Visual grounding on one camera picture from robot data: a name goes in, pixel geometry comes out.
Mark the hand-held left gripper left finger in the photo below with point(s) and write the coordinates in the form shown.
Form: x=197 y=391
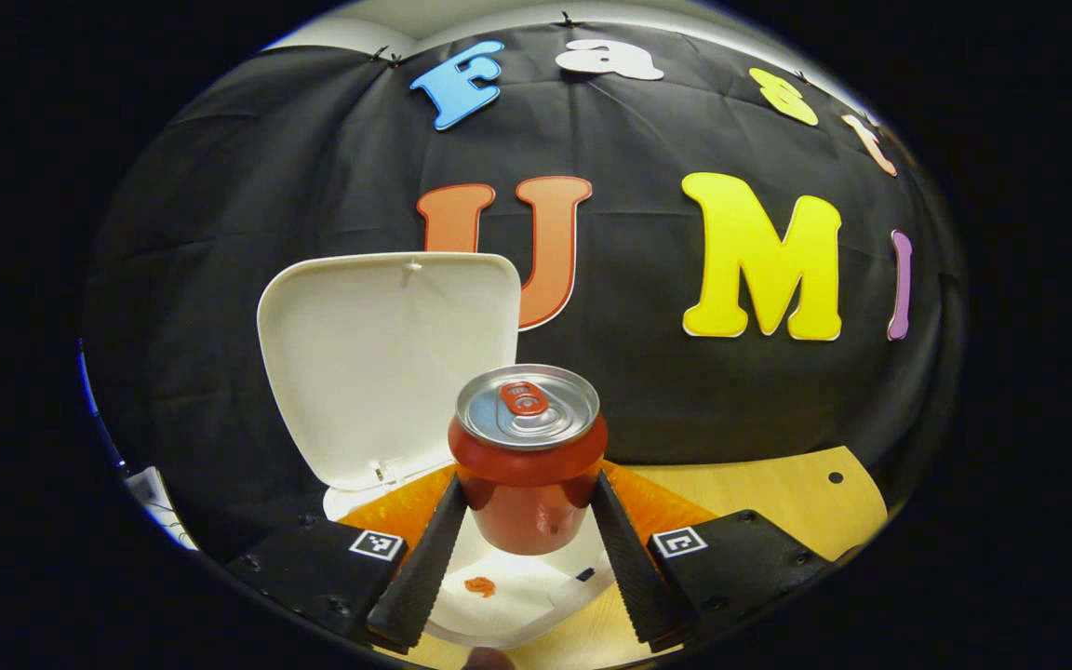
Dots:
x=424 y=577

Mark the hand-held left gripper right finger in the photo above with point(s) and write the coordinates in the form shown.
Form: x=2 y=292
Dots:
x=634 y=577

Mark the orange paper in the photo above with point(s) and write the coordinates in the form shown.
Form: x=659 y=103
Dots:
x=480 y=586

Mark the red pop can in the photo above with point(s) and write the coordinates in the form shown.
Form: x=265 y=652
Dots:
x=527 y=493

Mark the white desktop garbage bin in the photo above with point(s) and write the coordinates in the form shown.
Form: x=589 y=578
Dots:
x=378 y=372

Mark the wooden desktop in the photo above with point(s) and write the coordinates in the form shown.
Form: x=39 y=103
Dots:
x=759 y=502

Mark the white side desk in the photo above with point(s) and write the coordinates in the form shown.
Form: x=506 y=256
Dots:
x=156 y=507

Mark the black backdrop cloth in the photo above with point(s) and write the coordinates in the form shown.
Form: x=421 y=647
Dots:
x=313 y=158

